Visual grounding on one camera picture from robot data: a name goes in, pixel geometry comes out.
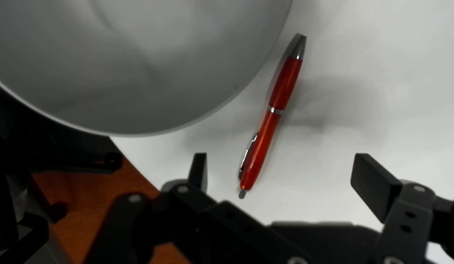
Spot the red ballpoint pen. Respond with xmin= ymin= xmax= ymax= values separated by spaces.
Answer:
xmin=236 ymin=32 xmax=308 ymax=200

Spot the silver metal bowl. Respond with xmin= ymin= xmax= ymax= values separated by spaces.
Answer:
xmin=0 ymin=0 xmax=295 ymax=137

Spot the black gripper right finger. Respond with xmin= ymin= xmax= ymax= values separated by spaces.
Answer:
xmin=349 ymin=152 xmax=404 ymax=224

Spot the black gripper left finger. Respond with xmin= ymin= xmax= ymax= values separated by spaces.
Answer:
xmin=186 ymin=152 xmax=208 ymax=193

